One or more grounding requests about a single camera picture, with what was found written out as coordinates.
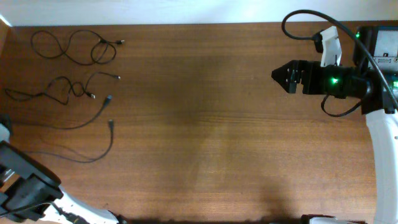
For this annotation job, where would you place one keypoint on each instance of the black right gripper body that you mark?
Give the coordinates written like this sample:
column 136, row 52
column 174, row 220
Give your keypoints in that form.
column 310, row 77

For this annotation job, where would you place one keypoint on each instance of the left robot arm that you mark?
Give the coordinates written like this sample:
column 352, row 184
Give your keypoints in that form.
column 37, row 193

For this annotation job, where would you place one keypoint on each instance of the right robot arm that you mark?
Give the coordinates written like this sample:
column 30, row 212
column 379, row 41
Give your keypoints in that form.
column 381, row 117

